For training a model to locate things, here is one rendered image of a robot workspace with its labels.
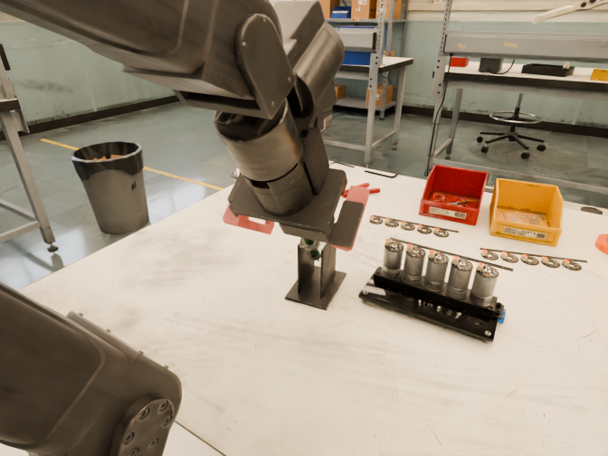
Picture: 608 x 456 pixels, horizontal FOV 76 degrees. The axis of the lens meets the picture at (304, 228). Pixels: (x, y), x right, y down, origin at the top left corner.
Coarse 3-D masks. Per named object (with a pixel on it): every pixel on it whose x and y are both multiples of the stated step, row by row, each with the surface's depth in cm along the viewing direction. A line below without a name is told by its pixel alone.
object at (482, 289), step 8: (488, 272) 45; (480, 280) 45; (488, 280) 45; (496, 280) 45; (472, 288) 47; (480, 288) 46; (488, 288) 45; (472, 296) 47; (480, 296) 46; (488, 296) 46; (480, 304) 47; (488, 304) 47
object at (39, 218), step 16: (0, 64) 161; (0, 80) 163; (0, 112) 167; (16, 144) 176; (16, 160) 178; (32, 176) 184; (32, 192) 186; (16, 208) 206; (32, 208) 191; (32, 224) 190; (48, 224) 196; (0, 240) 180; (48, 240) 198
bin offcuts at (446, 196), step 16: (432, 176) 77; (448, 176) 78; (464, 176) 77; (480, 176) 75; (432, 192) 80; (448, 192) 79; (464, 192) 78; (480, 192) 77; (432, 208) 70; (448, 208) 69; (464, 208) 68
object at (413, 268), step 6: (414, 252) 49; (408, 258) 49; (414, 258) 48; (420, 258) 48; (408, 264) 49; (414, 264) 49; (420, 264) 49; (408, 270) 50; (414, 270) 49; (420, 270) 49; (402, 276) 51; (408, 276) 50; (414, 276) 50; (420, 276) 50; (408, 282) 50; (414, 282) 50; (420, 282) 51
